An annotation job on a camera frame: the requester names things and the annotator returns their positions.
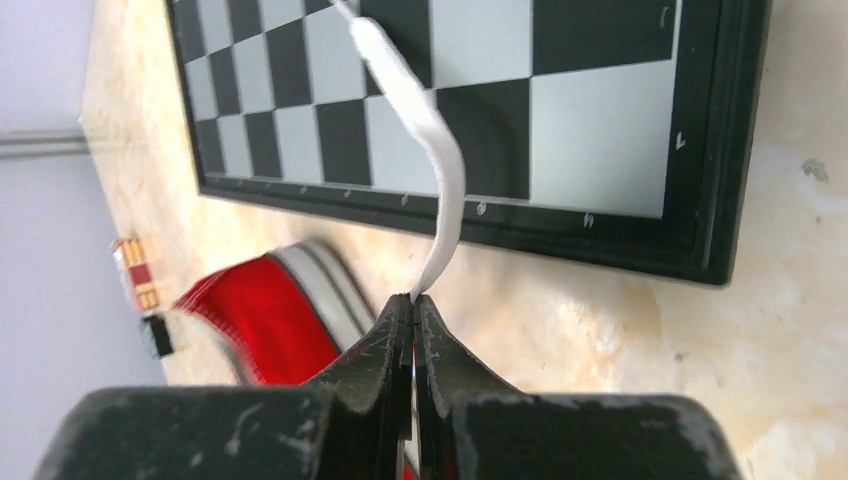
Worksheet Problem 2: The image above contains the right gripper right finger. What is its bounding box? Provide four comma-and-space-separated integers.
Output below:
413, 296, 741, 479

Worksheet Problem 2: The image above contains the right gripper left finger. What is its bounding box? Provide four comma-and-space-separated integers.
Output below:
35, 294, 413, 479

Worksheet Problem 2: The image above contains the red canvas sneaker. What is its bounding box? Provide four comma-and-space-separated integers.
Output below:
170, 1, 465, 385

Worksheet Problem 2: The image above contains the black grey checkerboard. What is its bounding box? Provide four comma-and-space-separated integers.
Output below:
165, 0, 771, 286

